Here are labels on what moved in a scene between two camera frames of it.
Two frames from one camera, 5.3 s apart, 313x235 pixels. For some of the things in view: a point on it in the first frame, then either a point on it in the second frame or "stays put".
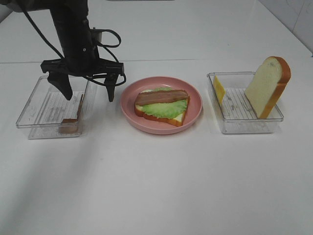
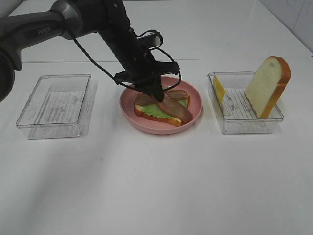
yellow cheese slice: (219, 89) stays put
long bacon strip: (160, 97) stays put
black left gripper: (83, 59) → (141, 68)
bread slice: (266, 87) stays put
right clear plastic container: (236, 114) stays put
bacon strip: (71, 126) → (174, 108)
